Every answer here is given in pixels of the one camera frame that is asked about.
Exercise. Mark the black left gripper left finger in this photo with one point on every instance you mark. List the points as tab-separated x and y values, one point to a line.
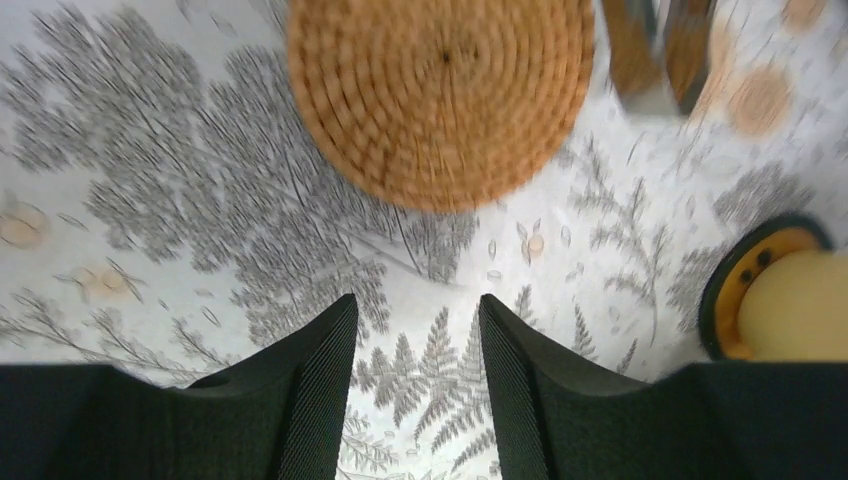
277	414

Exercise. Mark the woven rattan coaster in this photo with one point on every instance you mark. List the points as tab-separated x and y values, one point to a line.
440	106

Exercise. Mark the black yellow smiley coaster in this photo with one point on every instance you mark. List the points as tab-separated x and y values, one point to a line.
762	246

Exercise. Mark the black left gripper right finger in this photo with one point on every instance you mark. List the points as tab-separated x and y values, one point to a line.
558	415

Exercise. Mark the metal serving tongs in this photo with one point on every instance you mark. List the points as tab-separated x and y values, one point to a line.
659	54

